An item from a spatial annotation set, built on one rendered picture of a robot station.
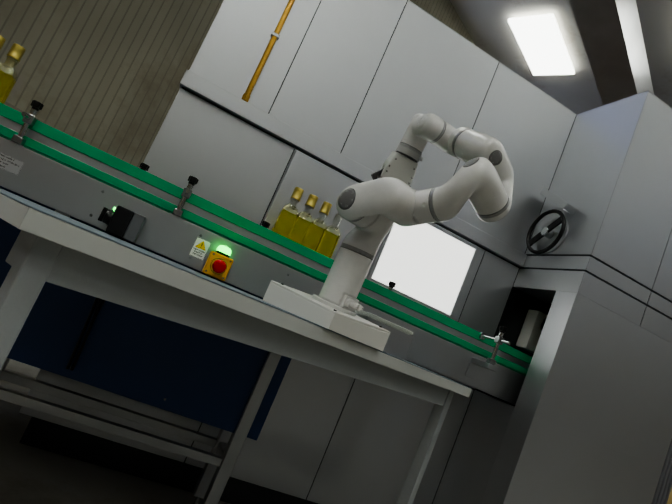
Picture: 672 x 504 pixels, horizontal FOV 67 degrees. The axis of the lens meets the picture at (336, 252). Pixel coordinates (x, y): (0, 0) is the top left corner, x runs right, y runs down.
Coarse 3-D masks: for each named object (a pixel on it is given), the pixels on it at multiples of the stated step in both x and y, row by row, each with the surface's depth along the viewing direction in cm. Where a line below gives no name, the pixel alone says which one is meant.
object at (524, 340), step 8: (528, 312) 230; (536, 312) 225; (528, 320) 228; (536, 320) 224; (528, 328) 226; (536, 328) 224; (520, 336) 228; (528, 336) 223; (536, 336) 224; (520, 344) 226; (528, 344) 223; (536, 344) 224
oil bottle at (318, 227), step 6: (312, 222) 181; (318, 222) 180; (324, 222) 182; (312, 228) 179; (318, 228) 180; (324, 228) 181; (312, 234) 179; (318, 234) 180; (306, 240) 179; (312, 240) 179; (318, 240) 180; (306, 246) 179; (312, 246) 179; (318, 246) 180
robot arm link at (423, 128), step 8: (416, 120) 151; (424, 120) 145; (432, 120) 144; (440, 120) 145; (408, 128) 154; (416, 128) 149; (424, 128) 144; (432, 128) 144; (440, 128) 145; (408, 136) 153; (416, 136) 152; (424, 136) 146; (432, 136) 146; (440, 136) 146; (408, 144) 153; (416, 144) 152; (424, 144) 154
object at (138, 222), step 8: (120, 208) 140; (112, 216) 139; (120, 216) 140; (128, 216) 140; (136, 216) 141; (112, 224) 139; (120, 224) 140; (128, 224) 141; (136, 224) 141; (112, 232) 139; (120, 232) 140; (128, 232) 140; (136, 232) 141; (128, 240) 141
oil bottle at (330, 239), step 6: (330, 228) 182; (336, 228) 183; (324, 234) 182; (330, 234) 182; (336, 234) 182; (324, 240) 181; (330, 240) 182; (336, 240) 182; (324, 246) 181; (330, 246) 182; (318, 252) 180; (324, 252) 181; (330, 252) 182
